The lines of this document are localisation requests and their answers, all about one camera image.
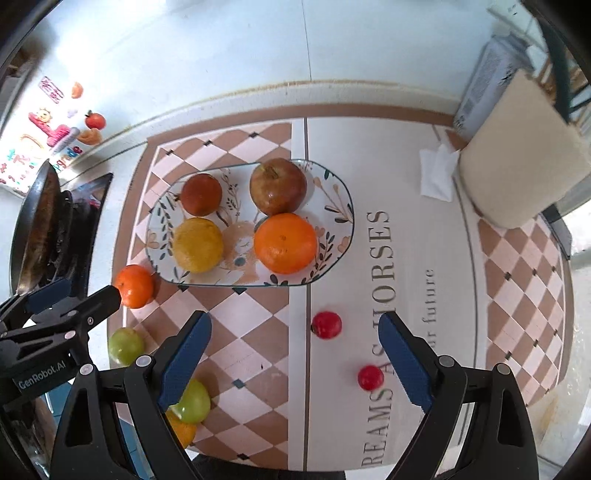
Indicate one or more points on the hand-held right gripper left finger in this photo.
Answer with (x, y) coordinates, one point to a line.
(184, 362)

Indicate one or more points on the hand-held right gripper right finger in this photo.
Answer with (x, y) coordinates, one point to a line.
(406, 362)

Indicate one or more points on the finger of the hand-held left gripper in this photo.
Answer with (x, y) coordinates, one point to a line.
(48, 295)
(99, 304)

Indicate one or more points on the small orange tangerine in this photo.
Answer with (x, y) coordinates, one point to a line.
(182, 434)
(136, 286)

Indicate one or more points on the small red fruit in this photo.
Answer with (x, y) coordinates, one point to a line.
(327, 325)
(371, 377)

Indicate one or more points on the green round fruit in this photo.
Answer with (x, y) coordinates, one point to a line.
(196, 401)
(125, 346)

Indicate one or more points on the black frying pan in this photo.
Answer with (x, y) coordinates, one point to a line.
(37, 221)

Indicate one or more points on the checkered printed tablecloth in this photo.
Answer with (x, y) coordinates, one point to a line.
(258, 323)

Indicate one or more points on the yellow round fruit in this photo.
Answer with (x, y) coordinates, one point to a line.
(198, 244)

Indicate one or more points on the floral glass plate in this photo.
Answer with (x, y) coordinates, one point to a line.
(238, 240)

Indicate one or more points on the dark red round fruit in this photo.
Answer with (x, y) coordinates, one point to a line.
(201, 194)

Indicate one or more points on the large orange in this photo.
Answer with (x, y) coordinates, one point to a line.
(285, 243)

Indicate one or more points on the white tissue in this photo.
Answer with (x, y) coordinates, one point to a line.
(438, 170)

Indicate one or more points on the red apple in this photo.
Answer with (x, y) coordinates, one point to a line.
(277, 187)

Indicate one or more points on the grey printed carton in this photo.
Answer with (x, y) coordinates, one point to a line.
(485, 83)

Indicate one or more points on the colourful wall stickers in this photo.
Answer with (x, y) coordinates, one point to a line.
(46, 122)

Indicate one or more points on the dark green metal frame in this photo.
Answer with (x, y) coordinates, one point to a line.
(561, 69)

